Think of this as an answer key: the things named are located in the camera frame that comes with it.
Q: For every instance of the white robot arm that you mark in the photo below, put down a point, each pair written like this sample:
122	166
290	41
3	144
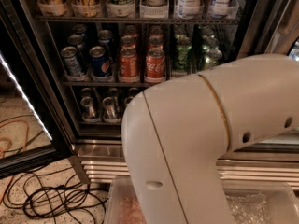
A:
173	133

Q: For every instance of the stainless fridge bottom grille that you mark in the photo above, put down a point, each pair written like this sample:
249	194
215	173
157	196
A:
101	163

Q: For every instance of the open fridge glass door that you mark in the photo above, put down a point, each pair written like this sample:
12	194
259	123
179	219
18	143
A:
37	140

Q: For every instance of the front red Coca-Cola can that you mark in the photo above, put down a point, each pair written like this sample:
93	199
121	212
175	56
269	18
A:
155	63

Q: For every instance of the front slim can middle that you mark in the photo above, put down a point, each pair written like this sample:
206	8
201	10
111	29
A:
111	110

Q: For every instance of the front orange soda can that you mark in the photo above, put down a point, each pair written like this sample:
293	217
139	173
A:
128	63

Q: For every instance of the front green soda can left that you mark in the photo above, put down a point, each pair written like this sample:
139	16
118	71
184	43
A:
183	47

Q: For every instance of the front slim can left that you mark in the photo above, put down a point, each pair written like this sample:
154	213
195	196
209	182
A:
89	110

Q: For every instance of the front blue Pepsi can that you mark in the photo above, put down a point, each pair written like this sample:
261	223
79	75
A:
100	62

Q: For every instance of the front silver diet Pepsi can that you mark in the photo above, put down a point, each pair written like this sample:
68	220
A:
72	62

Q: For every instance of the left clear plastic bin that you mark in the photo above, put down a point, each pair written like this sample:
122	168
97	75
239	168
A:
123	206

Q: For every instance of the clear plastic bin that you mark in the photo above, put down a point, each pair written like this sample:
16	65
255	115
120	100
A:
123	206
262	206

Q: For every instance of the right clear plastic bin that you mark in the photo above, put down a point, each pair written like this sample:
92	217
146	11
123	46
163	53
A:
262	206

